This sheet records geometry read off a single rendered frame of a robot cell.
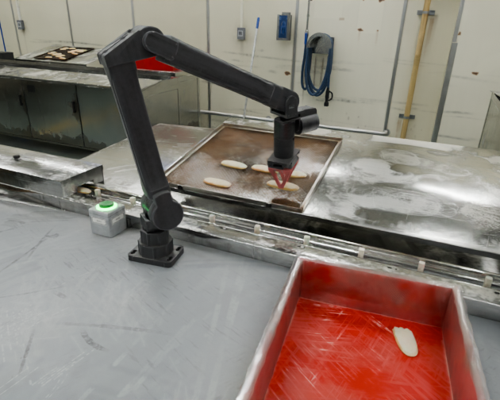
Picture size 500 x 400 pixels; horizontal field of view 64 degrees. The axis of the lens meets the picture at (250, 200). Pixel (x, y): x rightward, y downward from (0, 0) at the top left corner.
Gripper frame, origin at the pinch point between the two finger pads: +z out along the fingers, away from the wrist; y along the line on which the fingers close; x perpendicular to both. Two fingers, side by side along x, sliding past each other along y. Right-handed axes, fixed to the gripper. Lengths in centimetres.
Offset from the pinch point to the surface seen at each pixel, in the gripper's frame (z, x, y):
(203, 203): 13.0, 27.3, -1.2
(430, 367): 5, -43, -45
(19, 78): 52, 352, 189
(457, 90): 61, -61, 319
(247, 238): 5.1, 1.9, -22.4
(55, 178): 0, 66, -23
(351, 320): 6.0, -28.4, -38.2
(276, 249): 4.6, -6.9, -24.2
